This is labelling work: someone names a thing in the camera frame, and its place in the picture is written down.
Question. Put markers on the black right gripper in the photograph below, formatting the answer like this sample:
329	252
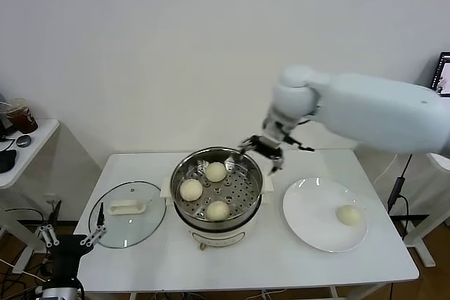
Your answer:
270	153

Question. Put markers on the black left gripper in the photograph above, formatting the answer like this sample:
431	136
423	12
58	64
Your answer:
67	254

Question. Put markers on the white steamed baozi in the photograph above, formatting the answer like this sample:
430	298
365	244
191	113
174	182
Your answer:
191	189
348	215
216	172
217	210

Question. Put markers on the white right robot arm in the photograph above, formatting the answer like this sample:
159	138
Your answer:
369	110

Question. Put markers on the stainless steel steamer basket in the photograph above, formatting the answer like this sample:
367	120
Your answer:
242	194

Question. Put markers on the white round plate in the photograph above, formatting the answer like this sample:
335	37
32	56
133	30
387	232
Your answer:
309	215

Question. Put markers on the black soft pouch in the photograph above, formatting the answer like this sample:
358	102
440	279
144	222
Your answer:
7	161

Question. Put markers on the cream electric cooker pot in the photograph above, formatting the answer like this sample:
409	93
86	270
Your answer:
218	236

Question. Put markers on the iced coffee plastic cup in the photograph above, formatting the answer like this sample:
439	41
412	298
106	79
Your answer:
24	119

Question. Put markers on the white side desk with label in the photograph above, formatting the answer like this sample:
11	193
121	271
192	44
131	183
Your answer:
418	244

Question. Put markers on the open dark laptop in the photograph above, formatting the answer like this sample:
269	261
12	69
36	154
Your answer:
443	75

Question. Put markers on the white wall socket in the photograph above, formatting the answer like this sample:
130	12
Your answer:
51	201

